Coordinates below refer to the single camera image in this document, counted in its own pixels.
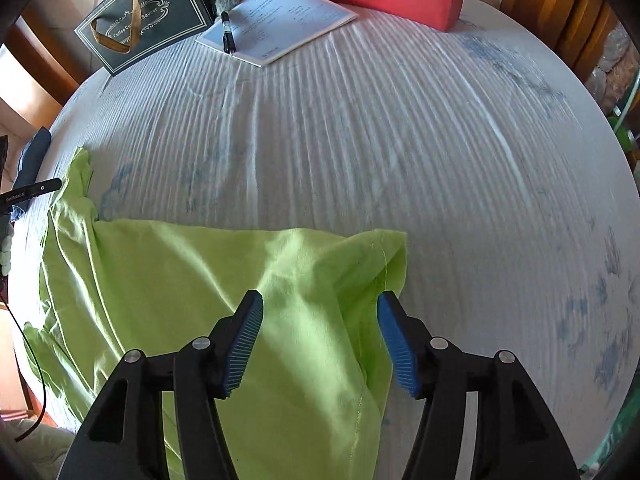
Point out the folded dark blue garment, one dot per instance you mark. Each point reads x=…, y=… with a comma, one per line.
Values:
x=30, y=162

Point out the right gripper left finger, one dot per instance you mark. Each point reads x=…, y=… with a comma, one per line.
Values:
x=122, y=435

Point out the white gloved left hand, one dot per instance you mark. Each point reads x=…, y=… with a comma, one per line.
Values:
x=5, y=252

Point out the white printed paper sheet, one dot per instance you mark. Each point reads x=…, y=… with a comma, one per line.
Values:
x=266, y=30

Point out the wooden bed frame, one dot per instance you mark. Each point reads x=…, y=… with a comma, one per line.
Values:
x=575, y=30

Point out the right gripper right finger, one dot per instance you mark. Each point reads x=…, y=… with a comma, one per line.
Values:
x=516, y=436

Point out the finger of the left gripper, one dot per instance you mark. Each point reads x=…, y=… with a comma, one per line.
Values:
x=18, y=195

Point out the lime green t-shirt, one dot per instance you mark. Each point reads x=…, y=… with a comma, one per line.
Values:
x=210, y=329

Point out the black pen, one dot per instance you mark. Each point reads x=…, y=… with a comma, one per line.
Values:
x=228, y=42

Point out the dark green gift bag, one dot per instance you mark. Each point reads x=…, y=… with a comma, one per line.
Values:
x=121, y=33

